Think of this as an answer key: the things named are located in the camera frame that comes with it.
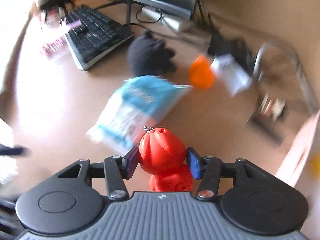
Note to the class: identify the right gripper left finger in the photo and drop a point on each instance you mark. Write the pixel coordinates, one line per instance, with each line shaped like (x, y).
(117, 169)

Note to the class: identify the black plush toy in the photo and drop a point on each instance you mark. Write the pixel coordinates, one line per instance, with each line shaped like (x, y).
(147, 55)

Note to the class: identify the yellow ribbed toy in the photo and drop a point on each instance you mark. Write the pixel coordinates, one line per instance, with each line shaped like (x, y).
(315, 166)

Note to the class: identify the red bear figurine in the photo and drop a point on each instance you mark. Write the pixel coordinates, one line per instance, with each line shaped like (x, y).
(162, 154)

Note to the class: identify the blue white snack bag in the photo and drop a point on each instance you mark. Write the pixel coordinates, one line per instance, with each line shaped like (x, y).
(139, 102)

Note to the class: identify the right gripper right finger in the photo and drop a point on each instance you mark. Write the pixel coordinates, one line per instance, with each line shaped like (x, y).
(207, 170)

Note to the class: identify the black mechanical keyboard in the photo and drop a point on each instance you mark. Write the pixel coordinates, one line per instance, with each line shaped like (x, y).
(96, 36)

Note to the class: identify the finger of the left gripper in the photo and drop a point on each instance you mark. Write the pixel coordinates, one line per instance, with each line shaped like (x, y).
(14, 151)

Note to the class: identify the pink cardboard box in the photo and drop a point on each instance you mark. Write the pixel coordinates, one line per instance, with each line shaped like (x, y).
(296, 168)

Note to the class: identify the orange plastic toy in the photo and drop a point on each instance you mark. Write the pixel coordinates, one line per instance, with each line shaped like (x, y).
(200, 74)

